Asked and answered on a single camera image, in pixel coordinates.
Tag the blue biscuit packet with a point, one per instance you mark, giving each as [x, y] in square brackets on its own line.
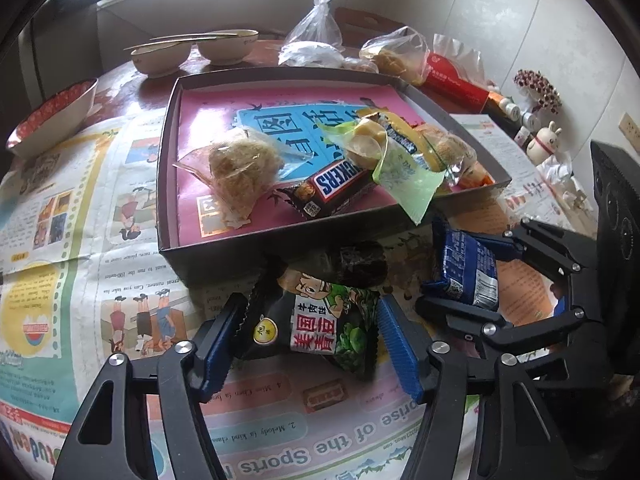
[462, 265]

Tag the clear-wrapped yellow bun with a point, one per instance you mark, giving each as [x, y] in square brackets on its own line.
[445, 150]

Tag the dark snack packet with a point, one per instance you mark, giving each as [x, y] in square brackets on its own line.
[360, 265]

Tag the clear-wrapped floss pastry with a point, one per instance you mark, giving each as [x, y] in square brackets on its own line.
[245, 160]

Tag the black green pea packet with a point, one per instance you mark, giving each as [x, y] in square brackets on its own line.
[315, 325]

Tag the orange noodle snack packet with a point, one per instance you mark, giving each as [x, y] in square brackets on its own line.
[477, 177]

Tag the colourful cartoon newspaper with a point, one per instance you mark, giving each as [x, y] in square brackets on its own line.
[75, 210]

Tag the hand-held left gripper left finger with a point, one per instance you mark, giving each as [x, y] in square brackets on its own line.
[220, 350]

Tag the yellow wafer packet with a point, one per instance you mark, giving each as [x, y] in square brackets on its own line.
[395, 122]

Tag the large white bowl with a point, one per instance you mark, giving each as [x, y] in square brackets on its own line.
[227, 50]

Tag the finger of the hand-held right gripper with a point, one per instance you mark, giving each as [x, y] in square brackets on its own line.
[460, 312]
[545, 247]

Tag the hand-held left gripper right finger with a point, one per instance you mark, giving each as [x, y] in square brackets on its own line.
[400, 355]

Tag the crumpled clear plastic bag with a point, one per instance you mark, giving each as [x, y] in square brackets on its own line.
[310, 55]

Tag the wooden chopstick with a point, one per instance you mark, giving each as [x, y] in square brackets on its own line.
[175, 42]
[200, 36]

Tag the red patterned bowl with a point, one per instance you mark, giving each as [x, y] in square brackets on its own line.
[50, 115]

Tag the wall socket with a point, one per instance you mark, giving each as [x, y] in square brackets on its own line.
[630, 129]

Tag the cardboard box tray pink lining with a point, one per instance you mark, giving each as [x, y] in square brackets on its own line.
[210, 105]

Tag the green-wrapped round cake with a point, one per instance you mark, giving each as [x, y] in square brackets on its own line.
[400, 180]

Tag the red white flower ornament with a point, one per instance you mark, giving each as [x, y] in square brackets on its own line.
[537, 90]

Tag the brown wrapped chocolate bar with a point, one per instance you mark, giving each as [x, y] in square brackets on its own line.
[335, 182]

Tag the plastic bag of buns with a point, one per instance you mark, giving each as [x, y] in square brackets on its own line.
[395, 55]

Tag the knotted clear plastic bag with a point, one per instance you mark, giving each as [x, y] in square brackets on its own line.
[315, 20]

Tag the white text newspaper page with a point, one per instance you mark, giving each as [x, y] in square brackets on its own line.
[487, 132]

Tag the small white bowl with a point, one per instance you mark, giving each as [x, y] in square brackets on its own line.
[160, 60]

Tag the white rabbit figurine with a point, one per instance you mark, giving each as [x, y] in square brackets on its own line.
[545, 142]

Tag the crumpled white tissue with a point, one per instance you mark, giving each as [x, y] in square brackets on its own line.
[562, 175]

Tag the red tissue pack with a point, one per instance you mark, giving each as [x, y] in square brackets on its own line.
[455, 80]

